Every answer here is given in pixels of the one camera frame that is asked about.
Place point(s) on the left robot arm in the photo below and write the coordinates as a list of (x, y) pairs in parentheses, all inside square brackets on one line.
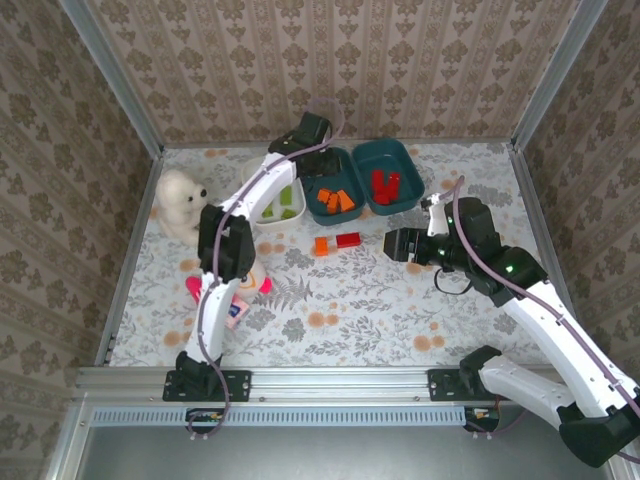
[(225, 240)]

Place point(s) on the small red lego brick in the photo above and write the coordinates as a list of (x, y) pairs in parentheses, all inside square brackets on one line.
[(380, 198)]

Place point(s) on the small green lego brick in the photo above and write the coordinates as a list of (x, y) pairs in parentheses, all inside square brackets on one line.
[(287, 214), (267, 211)]

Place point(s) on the teal plastic container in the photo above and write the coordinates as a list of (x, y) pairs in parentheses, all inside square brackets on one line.
[(332, 217), (387, 160)]

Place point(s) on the orange lego wedge piece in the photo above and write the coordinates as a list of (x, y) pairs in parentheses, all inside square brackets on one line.
[(346, 201)]

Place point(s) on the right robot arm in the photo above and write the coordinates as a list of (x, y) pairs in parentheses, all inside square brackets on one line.
[(545, 320)]

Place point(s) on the plush doll with orange glasses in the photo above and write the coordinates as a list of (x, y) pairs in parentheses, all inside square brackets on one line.
[(257, 280)]

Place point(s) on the white teddy bear plush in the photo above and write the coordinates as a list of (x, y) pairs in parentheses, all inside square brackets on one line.
[(175, 200)]

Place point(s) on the aluminium frame post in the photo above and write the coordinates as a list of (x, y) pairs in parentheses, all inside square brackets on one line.
[(555, 75), (115, 80)]

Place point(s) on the long green lego brick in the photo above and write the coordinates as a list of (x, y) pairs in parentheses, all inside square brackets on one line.
[(286, 195)]

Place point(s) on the small pink card box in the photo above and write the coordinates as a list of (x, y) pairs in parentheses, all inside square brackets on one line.
[(239, 312)]

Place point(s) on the grey metal panel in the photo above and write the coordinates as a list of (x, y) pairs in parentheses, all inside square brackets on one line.
[(340, 455)]

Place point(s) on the aluminium table edge rail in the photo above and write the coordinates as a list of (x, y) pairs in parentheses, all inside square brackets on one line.
[(340, 382)]

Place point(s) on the white plastic container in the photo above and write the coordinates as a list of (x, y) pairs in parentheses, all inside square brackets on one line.
[(295, 212)]

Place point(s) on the small orange lego brick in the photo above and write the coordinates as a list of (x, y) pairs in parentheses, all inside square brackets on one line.
[(335, 194), (323, 195), (332, 205)]

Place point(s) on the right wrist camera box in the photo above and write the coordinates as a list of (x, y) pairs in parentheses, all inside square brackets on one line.
[(436, 217)]

